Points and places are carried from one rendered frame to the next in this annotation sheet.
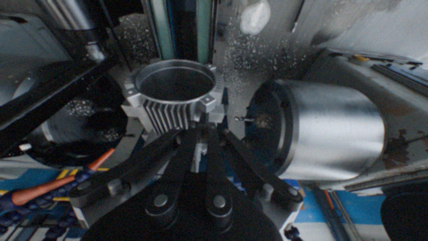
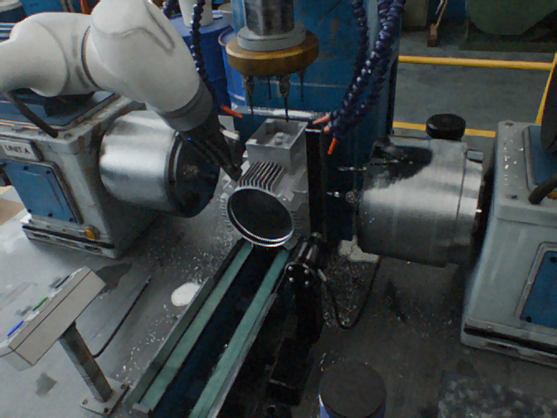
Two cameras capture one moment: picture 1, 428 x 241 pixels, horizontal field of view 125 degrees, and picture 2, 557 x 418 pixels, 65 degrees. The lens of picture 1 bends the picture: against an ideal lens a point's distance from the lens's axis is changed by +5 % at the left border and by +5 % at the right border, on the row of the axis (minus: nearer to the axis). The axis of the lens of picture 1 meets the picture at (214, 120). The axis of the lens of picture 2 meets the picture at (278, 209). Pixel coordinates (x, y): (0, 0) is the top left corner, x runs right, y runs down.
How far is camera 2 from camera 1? 75 cm
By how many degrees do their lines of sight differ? 16
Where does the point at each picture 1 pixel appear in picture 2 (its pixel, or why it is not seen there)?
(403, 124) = (89, 158)
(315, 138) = (155, 153)
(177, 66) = (273, 240)
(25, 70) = (368, 226)
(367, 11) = not seen: hidden behind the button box
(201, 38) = (239, 261)
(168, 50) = (278, 258)
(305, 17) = (136, 286)
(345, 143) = (133, 147)
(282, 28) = (160, 282)
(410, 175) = (85, 116)
